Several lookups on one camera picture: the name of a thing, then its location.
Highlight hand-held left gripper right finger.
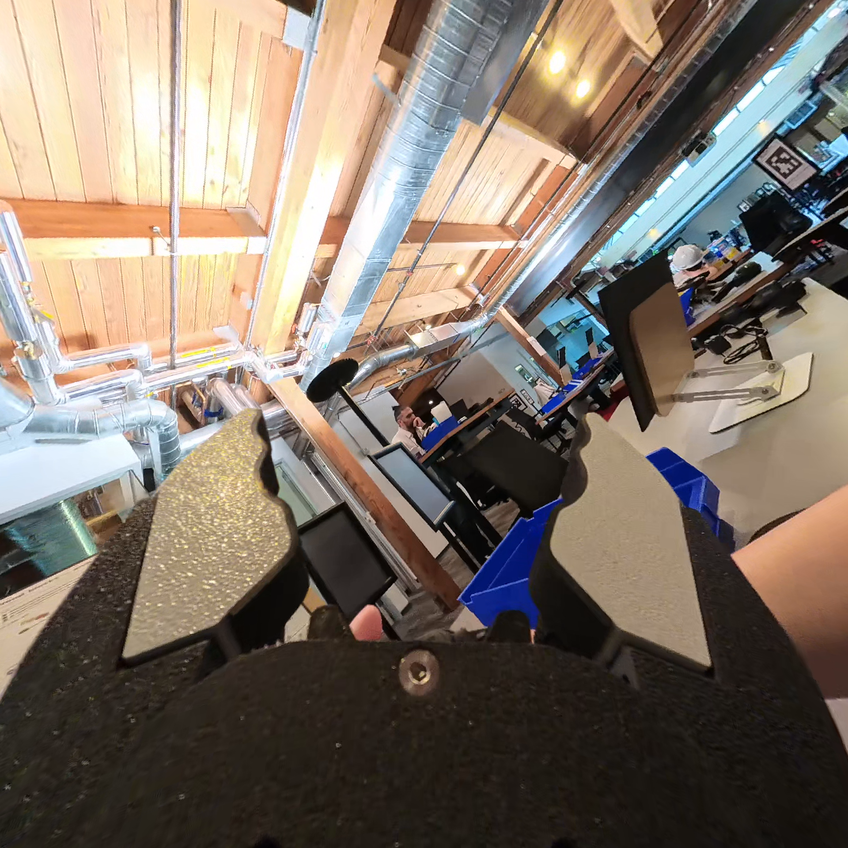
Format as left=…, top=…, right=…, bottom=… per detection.
left=528, top=409, right=714, bottom=670

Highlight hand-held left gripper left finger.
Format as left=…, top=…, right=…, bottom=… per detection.
left=122, top=409, right=311, bottom=663

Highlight blue plastic bin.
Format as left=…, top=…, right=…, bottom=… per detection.
left=458, top=447, right=736, bottom=632

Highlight person's right forearm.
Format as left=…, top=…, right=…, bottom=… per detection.
left=732, top=484, right=848, bottom=703

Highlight black monitor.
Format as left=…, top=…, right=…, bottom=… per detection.
left=299, top=504, right=396, bottom=621
left=464, top=422, right=568, bottom=518
left=371, top=444, right=458, bottom=531

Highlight silver insulated pipes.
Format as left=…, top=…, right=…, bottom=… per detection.
left=0, top=212, right=182, bottom=481

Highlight black round lamp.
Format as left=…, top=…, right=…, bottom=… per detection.
left=305, top=358, right=361, bottom=402

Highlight wooden document stand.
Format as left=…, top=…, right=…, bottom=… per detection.
left=599, top=250, right=816, bottom=435

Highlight printed marker sign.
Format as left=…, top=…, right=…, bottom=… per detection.
left=753, top=133, right=820, bottom=193

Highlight silver ventilation duct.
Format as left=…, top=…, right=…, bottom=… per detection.
left=303, top=0, right=515, bottom=392

